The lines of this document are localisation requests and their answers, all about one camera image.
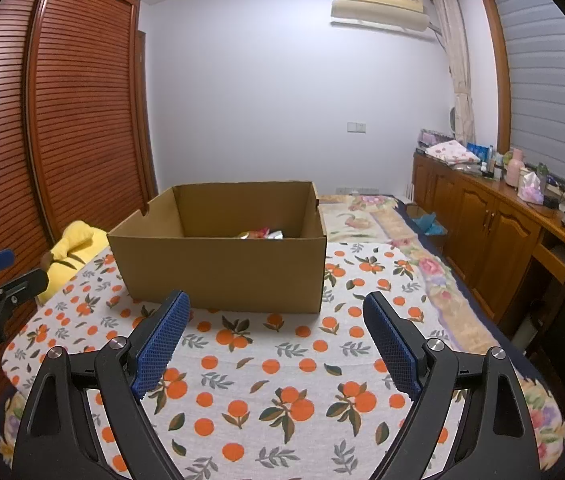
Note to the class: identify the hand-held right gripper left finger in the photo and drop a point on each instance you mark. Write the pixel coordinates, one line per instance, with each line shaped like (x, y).
(162, 345)

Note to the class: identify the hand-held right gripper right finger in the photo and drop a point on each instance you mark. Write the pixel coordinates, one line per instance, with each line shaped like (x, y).
(392, 345)

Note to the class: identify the brown cardboard box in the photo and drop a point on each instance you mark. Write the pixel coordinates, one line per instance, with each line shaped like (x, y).
(212, 270)

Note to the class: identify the pink bread snack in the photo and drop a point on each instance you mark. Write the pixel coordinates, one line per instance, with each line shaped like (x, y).
(257, 233)

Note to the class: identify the yellow plush toy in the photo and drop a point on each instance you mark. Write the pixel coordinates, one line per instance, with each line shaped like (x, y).
(75, 255)

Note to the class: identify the orange fruit print blanket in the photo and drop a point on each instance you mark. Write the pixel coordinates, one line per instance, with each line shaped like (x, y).
(262, 360)

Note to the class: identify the blue plastic bag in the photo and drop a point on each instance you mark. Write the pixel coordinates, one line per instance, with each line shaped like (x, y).
(430, 224)

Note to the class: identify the floral blanket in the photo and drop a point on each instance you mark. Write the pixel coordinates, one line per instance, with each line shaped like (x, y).
(362, 220)

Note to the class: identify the wooden cabinet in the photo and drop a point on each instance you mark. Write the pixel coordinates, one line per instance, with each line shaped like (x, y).
(482, 230)

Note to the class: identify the louvered wooden wardrobe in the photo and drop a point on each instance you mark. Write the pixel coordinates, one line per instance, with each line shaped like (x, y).
(87, 110)

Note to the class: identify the folded floral cloth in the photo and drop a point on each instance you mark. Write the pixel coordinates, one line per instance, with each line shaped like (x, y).
(450, 153)

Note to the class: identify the white bottle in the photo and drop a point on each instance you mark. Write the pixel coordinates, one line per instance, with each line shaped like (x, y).
(498, 166)

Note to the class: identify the pink storage bag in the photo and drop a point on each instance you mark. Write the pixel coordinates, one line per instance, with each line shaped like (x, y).
(432, 139)

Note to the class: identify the blue box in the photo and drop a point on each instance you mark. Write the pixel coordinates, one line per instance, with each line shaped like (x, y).
(476, 151)

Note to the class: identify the black charger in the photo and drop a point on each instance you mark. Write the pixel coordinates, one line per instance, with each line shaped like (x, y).
(551, 203)

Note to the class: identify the pink bottle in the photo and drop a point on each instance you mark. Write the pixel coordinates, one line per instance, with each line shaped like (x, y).
(514, 170)

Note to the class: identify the green bottle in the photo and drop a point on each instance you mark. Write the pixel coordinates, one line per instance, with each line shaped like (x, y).
(541, 170)

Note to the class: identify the small white fan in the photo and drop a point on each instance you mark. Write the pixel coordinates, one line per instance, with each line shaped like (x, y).
(453, 122)

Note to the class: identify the patterned curtain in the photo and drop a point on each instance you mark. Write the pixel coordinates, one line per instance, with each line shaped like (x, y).
(457, 70)

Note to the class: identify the grey window blind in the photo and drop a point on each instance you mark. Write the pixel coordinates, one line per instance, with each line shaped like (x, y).
(552, 85)

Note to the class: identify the white wall switch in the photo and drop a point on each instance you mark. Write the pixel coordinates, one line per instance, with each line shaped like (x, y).
(356, 127)

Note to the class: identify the wooden window frame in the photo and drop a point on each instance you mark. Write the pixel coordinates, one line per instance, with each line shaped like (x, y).
(497, 70)

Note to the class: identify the wall air conditioner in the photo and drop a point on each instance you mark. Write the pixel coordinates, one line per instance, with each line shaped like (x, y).
(382, 2)

